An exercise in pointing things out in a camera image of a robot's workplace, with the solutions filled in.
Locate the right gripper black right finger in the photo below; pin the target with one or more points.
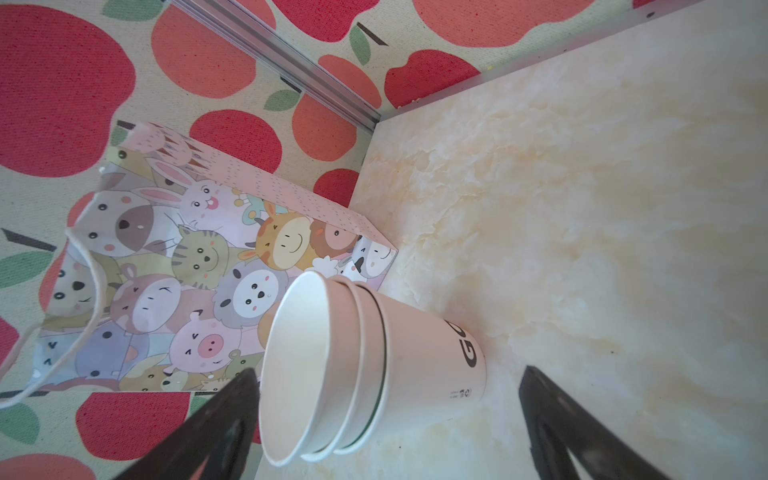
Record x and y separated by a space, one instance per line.
563 433

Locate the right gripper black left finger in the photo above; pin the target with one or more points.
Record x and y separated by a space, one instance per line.
214 443

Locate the stack of white paper cups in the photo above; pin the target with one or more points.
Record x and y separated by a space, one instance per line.
345 365

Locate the cartoon animal paper gift bag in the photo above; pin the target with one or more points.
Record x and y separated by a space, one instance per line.
174 268

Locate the left aluminium corner post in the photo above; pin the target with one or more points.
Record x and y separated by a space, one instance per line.
251 35

